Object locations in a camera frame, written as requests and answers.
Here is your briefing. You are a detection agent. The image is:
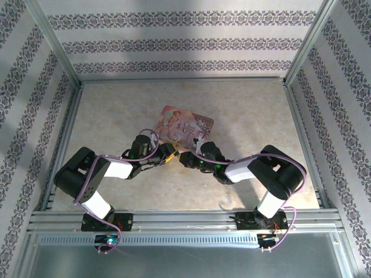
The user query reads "aluminium left corner post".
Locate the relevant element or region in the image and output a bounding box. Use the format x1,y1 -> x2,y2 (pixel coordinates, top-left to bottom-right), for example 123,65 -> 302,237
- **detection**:
24,0 -> 85,87

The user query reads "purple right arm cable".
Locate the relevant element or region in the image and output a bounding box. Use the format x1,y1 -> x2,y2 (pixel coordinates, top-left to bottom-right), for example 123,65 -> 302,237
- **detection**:
187,132 -> 307,253

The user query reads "aluminium left frame rail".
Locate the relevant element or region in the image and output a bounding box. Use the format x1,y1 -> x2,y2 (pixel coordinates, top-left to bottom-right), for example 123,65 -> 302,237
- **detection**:
39,83 -> 85,211

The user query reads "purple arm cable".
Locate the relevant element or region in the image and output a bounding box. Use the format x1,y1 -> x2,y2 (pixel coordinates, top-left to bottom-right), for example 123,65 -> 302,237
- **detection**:
187,132 -> 307,253
74,129 -> 160,255

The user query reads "grey metal sheet panel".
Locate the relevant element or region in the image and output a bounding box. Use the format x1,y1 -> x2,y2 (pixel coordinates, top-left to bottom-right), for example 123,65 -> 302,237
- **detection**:
17,231 -> 357,278

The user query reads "aluminium front frame rail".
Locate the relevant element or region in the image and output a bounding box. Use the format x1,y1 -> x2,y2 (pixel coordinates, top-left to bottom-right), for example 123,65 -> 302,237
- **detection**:
27,210 -> 340,233

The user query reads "aluminium corner post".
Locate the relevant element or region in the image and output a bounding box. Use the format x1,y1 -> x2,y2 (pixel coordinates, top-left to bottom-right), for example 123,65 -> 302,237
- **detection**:
283,0 -> 341,87
24,0 -> 85,87

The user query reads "aluminium right frame rail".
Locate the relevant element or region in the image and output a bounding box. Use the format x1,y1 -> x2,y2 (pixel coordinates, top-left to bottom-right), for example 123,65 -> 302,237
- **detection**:
283,83 -> 334,210

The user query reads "aluminium frame rail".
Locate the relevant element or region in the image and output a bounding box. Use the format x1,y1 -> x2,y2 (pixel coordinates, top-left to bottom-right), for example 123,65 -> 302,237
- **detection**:
77,75 -> 288,85
27,210 -> 340,233
39,83 -> 85,211
283,83 -> 334,210

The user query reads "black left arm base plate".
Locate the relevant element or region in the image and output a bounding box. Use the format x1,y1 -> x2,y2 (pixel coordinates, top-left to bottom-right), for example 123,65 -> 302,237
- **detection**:
81,213 -> 134,232

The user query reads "aluminium right corner post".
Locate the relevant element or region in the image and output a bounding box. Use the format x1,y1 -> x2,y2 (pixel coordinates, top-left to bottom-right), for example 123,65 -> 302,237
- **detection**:
283,0 -> 341,87

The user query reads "aluminium rear frame rail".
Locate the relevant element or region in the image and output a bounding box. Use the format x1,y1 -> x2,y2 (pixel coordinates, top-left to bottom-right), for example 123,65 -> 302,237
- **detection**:
77,75 -> 288,85

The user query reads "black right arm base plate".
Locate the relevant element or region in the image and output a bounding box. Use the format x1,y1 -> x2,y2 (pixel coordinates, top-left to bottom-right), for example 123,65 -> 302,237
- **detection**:
236,211 -> 288,232

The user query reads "slotted grey cable duct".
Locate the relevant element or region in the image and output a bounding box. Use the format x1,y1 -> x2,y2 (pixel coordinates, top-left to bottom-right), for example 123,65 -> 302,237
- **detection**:
40,234 -> 261,246

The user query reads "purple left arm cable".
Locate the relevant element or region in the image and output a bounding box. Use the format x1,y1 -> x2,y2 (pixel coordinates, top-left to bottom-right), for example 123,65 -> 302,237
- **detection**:
74,129 -> 160,255

